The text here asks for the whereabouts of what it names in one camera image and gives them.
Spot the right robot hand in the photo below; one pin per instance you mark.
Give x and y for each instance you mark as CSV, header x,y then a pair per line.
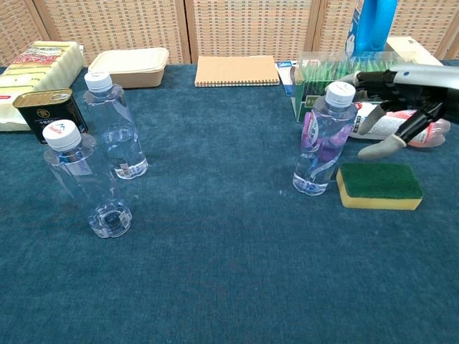
x,y
423,77

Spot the clear bottle with purple label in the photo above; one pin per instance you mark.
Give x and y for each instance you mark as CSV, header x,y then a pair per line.
x,y
322,150

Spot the clear bottle plain white cap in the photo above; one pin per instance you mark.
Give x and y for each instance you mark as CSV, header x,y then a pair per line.
x,y
114,125

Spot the clear bottle red logo cap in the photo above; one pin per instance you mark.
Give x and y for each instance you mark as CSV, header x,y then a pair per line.
x,y
82,172

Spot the beige and orange carton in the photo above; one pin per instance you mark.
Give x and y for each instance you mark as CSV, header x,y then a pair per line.
x,y
405,46

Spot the lying bottle red white label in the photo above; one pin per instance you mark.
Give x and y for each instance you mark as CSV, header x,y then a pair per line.
x,y
435,134

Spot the blue pump soap bottle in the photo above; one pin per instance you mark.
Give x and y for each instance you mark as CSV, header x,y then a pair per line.
x,y
373,25

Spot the clear box of green sachets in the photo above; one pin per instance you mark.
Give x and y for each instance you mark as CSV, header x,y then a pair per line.
x,y
315,68

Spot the purple wrapped packet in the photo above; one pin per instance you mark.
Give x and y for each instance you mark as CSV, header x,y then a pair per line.
x,y
335,139

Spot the green and yellow sponge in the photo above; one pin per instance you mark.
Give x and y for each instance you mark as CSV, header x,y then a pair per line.
x,y
380,182

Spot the binder clips blister pack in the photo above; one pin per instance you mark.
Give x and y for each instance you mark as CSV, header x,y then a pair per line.
x,y
285,71

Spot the rattan folding screen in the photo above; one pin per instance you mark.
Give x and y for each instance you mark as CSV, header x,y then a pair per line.
x,y
244,28

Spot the kraft spiral notebook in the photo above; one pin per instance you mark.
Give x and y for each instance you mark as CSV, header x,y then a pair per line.
x,y
235,70

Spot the blue table cloth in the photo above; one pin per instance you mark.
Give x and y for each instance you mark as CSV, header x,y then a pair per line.
x,y
229,268

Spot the beige lidded lunch box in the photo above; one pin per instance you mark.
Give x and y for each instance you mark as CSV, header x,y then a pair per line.
x,y
129,68

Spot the black gold luncheon meat can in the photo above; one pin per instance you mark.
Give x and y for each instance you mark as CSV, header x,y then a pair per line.
x,y
46,111

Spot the pack of yellow sponges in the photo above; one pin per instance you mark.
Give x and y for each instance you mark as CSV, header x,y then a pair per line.
x,y
36,71

